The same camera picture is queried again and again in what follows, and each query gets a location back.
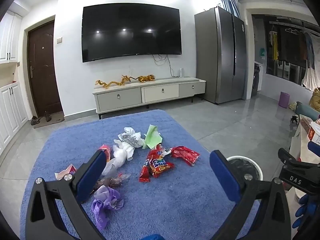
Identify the purple plastic bag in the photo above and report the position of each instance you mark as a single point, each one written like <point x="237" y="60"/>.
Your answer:
<point x="105" y="203"/>

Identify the green paper scrap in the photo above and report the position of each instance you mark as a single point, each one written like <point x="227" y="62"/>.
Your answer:
<point x="152" y="137"/>

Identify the silver foil wrapper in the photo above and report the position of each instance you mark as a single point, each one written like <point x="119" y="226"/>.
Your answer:
<point x="130" y="140"/>

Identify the wall light switch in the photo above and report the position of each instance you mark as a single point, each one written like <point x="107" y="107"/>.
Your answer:
<point x="59" y="40"/>

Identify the pink white paper scrap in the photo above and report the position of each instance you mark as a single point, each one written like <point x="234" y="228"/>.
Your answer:
<point x="65" y="172"/>

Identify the black bin liner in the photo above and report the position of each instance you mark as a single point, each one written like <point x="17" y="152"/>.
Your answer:
<point x="242" y="168"/>

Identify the golden dragon figurine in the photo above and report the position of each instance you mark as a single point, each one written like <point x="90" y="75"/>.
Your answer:
<point x="112" y="83"/>

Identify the brown door mat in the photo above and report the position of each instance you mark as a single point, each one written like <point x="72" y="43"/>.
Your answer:
<point x="53" y="123"/>

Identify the teal cushion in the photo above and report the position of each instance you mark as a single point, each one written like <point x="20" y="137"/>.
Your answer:
<point x="306" y="111"/>

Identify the blue fluffy rug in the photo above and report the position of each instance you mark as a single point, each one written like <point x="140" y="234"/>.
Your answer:
<point x="170" y="202"/>

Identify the hanging white sheet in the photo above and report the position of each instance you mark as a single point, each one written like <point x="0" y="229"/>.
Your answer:
<point x="311" y="78"/>

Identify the small red wrapper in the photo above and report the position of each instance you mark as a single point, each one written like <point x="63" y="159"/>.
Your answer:
<point x="186" y="155"/>

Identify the yellow plush coat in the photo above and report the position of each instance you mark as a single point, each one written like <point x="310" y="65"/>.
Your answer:
<point x="315" y="100"/>

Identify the white floor cupboard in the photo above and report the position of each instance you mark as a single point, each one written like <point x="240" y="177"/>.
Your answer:
<point x="11" y="110"/>

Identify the blue curtain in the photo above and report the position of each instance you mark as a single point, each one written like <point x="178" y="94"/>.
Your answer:
<point x="231" y="6"/>

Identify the white wall cupboard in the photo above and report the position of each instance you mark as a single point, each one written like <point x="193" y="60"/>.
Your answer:
<point x="8" y="37"/>

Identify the brown clear wrapper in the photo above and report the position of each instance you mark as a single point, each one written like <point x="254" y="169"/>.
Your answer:
<point x="113" y="181"/>

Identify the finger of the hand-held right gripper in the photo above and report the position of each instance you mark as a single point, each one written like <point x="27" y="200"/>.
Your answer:
<point x="314" y="146"/>
<point x="290" y="158"/>

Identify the black toy figure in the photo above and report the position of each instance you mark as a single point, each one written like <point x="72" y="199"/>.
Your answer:
<point x="294" y="119"/>

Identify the dark shoe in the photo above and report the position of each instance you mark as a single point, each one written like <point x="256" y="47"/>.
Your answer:
<point x="47" y="117"/>
<point x="35" y="120"/>

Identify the washing machine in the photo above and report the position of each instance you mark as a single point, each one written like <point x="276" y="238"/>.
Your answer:
<point x="255" y="80"/>

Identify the crumpled white plastic bag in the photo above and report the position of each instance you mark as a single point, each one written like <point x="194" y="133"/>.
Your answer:
<point x="122" y="151"/>

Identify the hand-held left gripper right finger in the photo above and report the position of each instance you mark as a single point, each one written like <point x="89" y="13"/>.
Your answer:
<point x="222" y="177"/>

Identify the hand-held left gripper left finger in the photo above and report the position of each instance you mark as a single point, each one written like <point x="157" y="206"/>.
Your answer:
<point x="91" y="175"/>

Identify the white round trash bin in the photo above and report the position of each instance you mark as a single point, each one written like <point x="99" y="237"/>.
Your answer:
<point x="252" y="159"/>

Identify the golden tiger figurine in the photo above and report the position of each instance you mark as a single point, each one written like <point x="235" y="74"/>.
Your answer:
<point x="146" y="78"/>

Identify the wall-mounted black television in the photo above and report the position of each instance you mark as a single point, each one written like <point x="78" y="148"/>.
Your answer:
<point x="130" y="32"/>

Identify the brown entrance door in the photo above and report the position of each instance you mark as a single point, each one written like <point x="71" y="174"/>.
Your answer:
<point x="43" y="72"/>

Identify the red orange wrapper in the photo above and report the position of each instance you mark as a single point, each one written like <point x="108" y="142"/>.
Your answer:
<point x="107" y="151"/>

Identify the pale yellow bag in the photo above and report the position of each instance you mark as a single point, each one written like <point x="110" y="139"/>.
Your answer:
<point x="293" y="105"/>

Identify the person's right hand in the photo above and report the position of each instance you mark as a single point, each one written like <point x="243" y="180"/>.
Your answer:
<point x="306" y="208"/>

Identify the grey double-door refrigerator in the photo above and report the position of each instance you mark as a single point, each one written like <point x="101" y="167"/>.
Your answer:
<point x="217" y="55"/>

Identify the large red snack wrapper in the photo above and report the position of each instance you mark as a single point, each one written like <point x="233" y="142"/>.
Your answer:
<point x="156" y="166"/>

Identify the white bottle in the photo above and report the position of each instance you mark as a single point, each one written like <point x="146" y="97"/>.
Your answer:
<point x="181" y="73"/>

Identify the clear plastic bag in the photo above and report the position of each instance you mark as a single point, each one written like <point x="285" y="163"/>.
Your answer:
<point x="113" y="166"/>

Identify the row of hanging clothes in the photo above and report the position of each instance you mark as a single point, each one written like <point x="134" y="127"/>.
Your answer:
<point x="290" y="47"/>

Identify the white television cabinet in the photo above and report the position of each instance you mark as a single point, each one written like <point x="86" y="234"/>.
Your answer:
<point x="120" y="98"/>

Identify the red white box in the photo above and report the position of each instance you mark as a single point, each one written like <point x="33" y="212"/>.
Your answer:
<point x="314" y="133"/>

